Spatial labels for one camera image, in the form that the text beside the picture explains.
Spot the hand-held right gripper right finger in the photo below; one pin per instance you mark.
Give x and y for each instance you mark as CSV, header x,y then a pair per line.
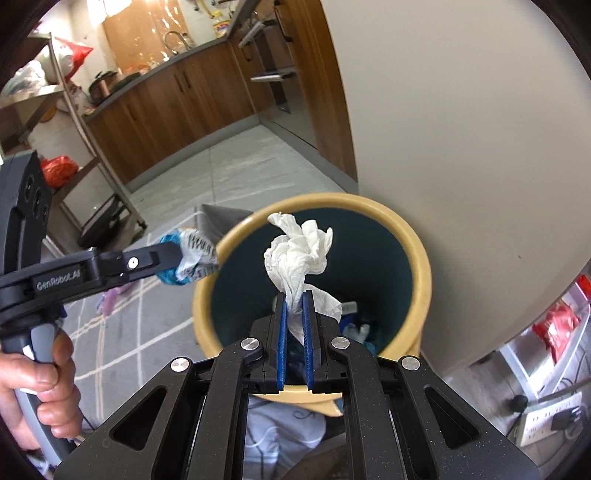
x,y
310,341

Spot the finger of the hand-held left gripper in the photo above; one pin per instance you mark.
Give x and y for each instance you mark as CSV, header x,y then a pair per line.
x,y
152,258

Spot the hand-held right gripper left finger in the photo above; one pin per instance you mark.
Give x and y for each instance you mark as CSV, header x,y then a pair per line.
x,y
282,341

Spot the blue white wrapper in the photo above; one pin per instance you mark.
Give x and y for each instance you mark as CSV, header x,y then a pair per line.
x,y
194,254

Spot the white tissue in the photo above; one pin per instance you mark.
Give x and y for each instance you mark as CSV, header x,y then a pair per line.
x,y
300,254

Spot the yellow rimmed dark bin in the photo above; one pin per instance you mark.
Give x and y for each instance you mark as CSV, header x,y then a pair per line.
x,y
415,258

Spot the person's left hand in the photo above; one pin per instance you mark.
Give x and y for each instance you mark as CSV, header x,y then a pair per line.
x,y
27,374

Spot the white plastic wrapper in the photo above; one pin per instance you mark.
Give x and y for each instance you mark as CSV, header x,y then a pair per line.
x,y
355,307

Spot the purple wrapper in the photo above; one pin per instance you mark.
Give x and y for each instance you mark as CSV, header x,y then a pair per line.
x,y
111,302

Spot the black floor scale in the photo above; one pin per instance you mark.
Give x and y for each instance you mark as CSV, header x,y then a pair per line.
x,y
101,224

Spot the grey checked rug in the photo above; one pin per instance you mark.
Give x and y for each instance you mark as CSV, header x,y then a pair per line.
x,y
152,332

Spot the grey patterned pants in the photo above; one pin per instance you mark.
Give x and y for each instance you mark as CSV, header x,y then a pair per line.
x,y
281,429

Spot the metal shelf rack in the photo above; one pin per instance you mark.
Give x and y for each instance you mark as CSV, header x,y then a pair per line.
x,y
27,97

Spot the dark cooking pot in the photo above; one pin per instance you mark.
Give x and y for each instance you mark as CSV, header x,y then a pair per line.
x,y
99,87

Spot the wooden kitchen cabinet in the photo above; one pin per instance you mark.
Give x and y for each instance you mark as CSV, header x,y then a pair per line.
x,y
184,101

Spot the red white plastic bag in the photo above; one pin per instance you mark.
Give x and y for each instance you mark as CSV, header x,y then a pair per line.
x,y
74,55

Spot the built-in steel oven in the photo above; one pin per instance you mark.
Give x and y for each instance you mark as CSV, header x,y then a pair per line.
x,y
286,92

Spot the white power strip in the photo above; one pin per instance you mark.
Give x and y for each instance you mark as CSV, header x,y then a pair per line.
x,y
535,422

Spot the red printed plastic bag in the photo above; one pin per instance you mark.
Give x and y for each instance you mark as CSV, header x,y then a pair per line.
x,y
554,330

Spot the tall wooden cabinet panel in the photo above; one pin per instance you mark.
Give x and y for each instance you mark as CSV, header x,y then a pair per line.
x,y
332,92

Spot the white refrigerator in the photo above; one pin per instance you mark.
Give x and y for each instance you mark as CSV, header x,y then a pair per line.
x,y
461,138

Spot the black charger plug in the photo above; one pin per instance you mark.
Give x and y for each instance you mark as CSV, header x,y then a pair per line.
x,y
561,419

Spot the small red bag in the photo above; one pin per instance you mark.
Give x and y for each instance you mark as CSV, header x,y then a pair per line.
x,y
584,285

